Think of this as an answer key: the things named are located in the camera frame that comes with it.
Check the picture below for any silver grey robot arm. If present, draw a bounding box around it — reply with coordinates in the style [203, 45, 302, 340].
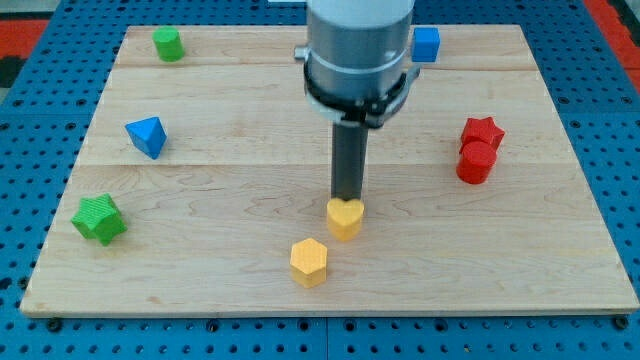
[295, 0, 419, 129]

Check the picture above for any blue cube block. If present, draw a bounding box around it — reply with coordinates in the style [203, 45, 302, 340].
[411, 27, 441, 62]

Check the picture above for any yellow heart block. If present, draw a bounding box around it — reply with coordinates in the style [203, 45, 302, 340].
[326, 198, 365, 242]

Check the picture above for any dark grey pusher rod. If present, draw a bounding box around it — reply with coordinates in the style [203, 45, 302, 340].
[331, 125, 368, 201]

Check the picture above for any yellow hexagon block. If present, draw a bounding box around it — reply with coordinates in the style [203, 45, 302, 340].
[290, 238, 328, 288]

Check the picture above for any light wooden board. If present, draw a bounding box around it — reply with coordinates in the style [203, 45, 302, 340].
[20, 25, 639, 318]

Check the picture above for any red cylinder block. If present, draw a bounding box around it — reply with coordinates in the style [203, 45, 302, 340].
[456, 141, 497, 185]

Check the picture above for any red star block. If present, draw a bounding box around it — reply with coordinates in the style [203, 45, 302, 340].
[459, 117, 506, 152]

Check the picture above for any blue triangular prism block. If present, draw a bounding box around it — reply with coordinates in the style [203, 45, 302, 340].
[125, 117, 167, 159]

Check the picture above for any green cylinder block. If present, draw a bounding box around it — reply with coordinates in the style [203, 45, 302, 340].
[152, 26, 184, 62]

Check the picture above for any green star block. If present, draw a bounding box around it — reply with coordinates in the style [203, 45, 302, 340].
[71, 193, 128, 246]

